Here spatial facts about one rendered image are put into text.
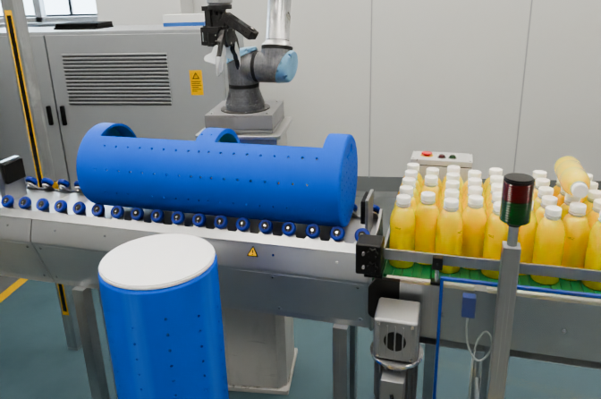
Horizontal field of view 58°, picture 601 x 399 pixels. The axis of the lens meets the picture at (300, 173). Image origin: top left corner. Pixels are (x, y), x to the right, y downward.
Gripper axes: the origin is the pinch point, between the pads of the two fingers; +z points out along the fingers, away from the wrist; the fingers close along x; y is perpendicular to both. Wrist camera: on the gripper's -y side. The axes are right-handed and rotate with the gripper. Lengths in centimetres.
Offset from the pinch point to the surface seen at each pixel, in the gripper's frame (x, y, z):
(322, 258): 11, -31, 53
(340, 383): 7, -36, 100
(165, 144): 8.6, 19.5, 21.1
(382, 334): 34, -53, 60
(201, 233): 11, 9, 49
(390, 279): 20, -53, 52
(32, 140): -29, 107, 34
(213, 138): 5.2, 4.8, 19.2
